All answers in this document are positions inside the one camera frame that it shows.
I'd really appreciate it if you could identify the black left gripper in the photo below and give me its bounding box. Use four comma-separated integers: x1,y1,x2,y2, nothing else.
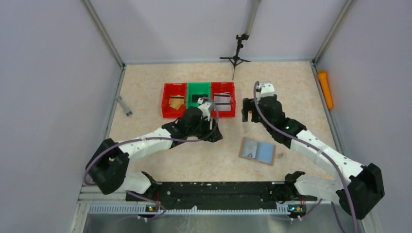
188,116,223,143

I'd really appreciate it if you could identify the gold card with stripe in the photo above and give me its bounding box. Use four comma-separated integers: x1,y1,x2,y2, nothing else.
169,95,185,102

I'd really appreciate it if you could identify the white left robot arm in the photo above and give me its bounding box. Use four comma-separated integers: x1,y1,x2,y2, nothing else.
85,102,223,201

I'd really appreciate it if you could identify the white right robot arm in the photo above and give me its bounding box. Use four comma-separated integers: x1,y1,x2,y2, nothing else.
241,96,385,220

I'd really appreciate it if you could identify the card with black stripe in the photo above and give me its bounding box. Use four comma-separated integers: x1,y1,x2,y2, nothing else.
213,92,232,103

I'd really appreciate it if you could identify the white card in bin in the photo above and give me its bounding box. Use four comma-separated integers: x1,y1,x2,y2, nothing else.
215,103,231,112

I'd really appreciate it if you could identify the black card in green bin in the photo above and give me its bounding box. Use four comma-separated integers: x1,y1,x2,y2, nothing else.
191,94,208,102

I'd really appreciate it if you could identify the right red plastic bin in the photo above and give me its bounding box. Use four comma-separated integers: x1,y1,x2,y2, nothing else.
210,82,236,117

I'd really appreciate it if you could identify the red plastic bin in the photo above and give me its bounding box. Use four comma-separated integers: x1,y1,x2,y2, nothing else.
161,83,187,118
210,82,236,117

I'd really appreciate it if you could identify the green plastic bin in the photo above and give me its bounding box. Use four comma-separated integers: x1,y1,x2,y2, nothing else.
186,82,211,108

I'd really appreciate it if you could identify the left red plastic bin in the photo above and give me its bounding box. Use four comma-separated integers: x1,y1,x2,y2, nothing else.
161,83,187,118

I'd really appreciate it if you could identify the orange flashlight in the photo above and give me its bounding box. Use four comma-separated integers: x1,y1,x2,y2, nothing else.
317,70,333,110

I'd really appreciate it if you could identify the grey small tool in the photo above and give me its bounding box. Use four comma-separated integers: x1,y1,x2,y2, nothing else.
115,96,133,117

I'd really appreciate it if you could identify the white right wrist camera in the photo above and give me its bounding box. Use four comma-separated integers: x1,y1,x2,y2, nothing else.
257,82,275,99

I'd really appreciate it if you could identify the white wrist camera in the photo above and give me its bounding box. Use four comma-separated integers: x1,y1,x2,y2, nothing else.
257,82,275,99
197,97,214,121

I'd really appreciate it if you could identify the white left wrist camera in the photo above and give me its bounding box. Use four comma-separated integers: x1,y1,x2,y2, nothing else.
197,97,214,121

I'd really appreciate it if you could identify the black camera tripod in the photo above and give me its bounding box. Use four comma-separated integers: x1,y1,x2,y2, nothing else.
219,33,251,80

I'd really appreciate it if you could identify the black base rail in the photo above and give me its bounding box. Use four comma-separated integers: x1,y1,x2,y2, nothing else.
142,181,317,202

